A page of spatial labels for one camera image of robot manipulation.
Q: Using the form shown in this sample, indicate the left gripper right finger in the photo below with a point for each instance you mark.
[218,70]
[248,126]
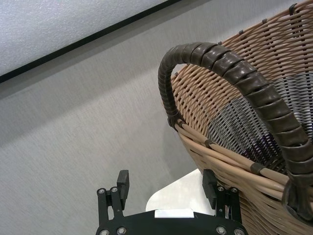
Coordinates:
[210,186]

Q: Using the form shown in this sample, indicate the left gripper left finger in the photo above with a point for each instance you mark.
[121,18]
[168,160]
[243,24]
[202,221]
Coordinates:
[122,186]

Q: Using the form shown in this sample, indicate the tan wicker clothes basket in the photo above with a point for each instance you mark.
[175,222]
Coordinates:
[220,73]

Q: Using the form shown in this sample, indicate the white board black edge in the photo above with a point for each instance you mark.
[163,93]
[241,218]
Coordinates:
[36,24]

